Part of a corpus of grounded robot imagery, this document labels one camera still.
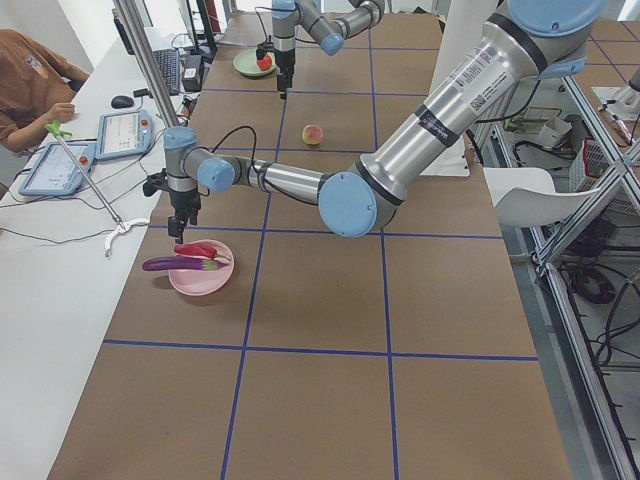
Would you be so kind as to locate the yellow-pink peach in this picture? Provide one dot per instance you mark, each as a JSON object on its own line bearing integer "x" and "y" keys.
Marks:
{"x": 312, "y": 135}

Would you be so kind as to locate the purple eggplant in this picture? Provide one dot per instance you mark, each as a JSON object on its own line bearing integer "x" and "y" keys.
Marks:
{"x": 182, "y": 263}

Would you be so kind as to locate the pink plate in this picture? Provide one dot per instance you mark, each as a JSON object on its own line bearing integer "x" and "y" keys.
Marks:
{"x": 199, "y": 283}

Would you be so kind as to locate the black computer mouse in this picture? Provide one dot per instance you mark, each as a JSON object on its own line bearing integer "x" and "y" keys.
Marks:
{"x": 121, "y": 102}

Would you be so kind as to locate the white chair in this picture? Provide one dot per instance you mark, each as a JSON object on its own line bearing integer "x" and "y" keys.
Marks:
{"x": 526, "y": 197}

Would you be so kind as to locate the red chili pepper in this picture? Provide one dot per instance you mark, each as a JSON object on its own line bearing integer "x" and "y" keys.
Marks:
{"x": 200, "y": 249}

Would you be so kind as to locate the teach pendant tablet near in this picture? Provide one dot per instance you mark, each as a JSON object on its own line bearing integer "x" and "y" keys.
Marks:
{"x": 53, "y": 174}

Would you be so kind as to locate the white plastic basket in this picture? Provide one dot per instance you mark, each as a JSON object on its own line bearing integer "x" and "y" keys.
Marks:
{"x": 587, "y": 167}

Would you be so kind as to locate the green plate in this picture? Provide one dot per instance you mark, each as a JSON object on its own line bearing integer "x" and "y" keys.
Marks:
{"x": 245, "y": 64}

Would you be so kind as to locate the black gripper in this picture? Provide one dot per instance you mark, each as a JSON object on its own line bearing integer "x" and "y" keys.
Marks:
{"x": 183, "y": 201}
{"x": 285, "y": 62}

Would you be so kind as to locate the black keyboard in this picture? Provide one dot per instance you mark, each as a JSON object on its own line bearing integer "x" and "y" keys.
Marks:
{"x": 169, "y": 64}

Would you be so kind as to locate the aluminium frame post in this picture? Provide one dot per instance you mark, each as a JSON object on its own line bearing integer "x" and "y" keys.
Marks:
{"x": 135, "y": 31}

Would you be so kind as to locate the person in brown shirt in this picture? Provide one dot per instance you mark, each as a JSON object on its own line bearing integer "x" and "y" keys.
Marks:
{"x": 37, "y": 88}

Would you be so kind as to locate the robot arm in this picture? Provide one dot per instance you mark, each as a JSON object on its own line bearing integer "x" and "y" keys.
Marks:
{"x": 520, "y": 39}
{"x": 329, "y": 35}

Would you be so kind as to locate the red-orange pomegranate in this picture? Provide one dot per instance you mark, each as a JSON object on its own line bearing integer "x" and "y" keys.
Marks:
{"x": 265, "y": 63}

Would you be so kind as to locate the teach pendant tablet far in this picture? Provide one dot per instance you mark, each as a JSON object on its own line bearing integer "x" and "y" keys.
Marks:
{"x": 124, "y": 134}

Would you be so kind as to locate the teach pendant tablet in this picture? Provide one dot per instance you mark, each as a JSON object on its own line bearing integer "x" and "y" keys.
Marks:
{"x": 53, "y": 174}
{"x": 124, "y": 134}

